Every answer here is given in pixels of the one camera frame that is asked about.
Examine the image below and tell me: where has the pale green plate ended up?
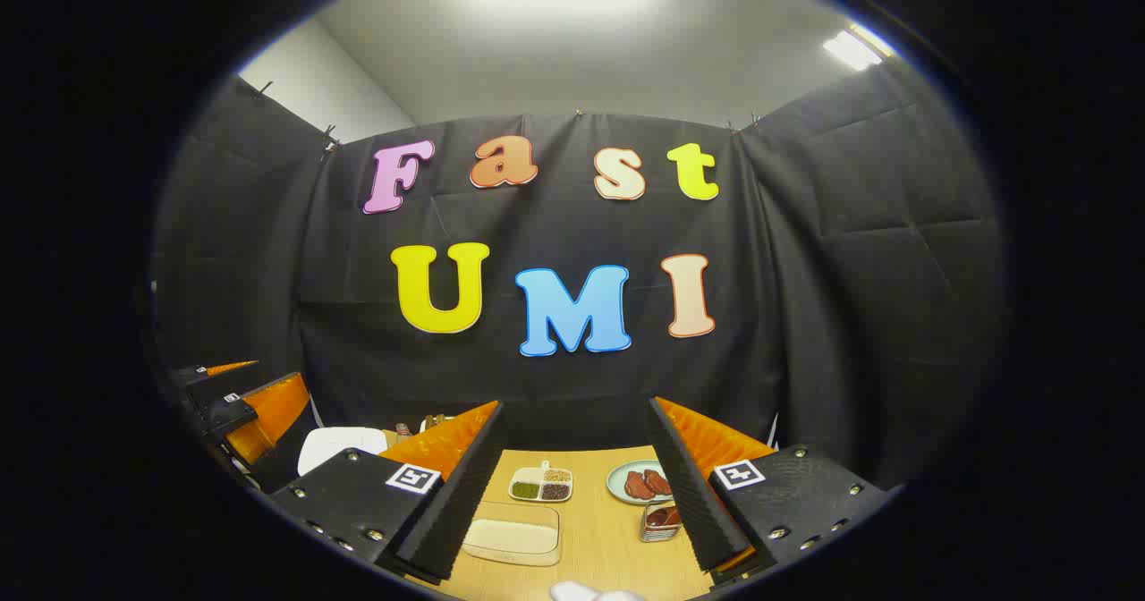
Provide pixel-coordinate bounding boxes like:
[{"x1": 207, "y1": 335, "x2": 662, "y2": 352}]
[{"x1": 606, "y1": 460, "x2": 676, "y2": 505}]

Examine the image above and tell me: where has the black backdrop cloth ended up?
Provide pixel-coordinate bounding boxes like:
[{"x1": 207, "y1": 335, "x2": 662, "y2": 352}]
[{"x1": 152, "y1": 64, "x2": 1003, "y2": 495}]

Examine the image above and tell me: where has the white divided bean dish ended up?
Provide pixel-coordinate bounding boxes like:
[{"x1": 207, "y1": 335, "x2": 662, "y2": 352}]
[{"x1": 508, "y1": 461, "x2": 574, "y2": 504}]

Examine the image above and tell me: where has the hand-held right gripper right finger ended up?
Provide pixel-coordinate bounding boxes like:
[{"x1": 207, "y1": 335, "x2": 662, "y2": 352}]
[{"x1": 646, "y1": 395, "x2": 897, "y2": 586}]

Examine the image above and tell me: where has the white rice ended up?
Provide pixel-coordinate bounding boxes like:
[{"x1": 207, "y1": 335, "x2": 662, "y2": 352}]
[{"x1": 470, "y1": 519, "x2": 557, "y2": 555}]

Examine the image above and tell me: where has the small ceiling light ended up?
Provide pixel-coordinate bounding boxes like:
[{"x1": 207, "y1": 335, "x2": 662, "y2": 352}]
[{"x1": 823, "y1": 24, "x2": 895, "y2": 72}]

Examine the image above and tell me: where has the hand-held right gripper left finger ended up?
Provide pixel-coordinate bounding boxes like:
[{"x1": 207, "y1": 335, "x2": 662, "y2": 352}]
[{"x1": 268, "y1": 400, "x2": 508, "y2": 584}]

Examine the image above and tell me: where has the white rice cooker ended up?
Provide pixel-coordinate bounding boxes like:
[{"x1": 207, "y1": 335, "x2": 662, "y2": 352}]
[{"x1": 297, "y1": 427, "x2": 390, "y2": 477}]

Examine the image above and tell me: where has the clear plastic container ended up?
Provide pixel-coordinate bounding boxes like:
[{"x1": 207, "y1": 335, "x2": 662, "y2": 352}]
[{"x1": 462, "y1": 501, "x2": 563, "y2": 568}]

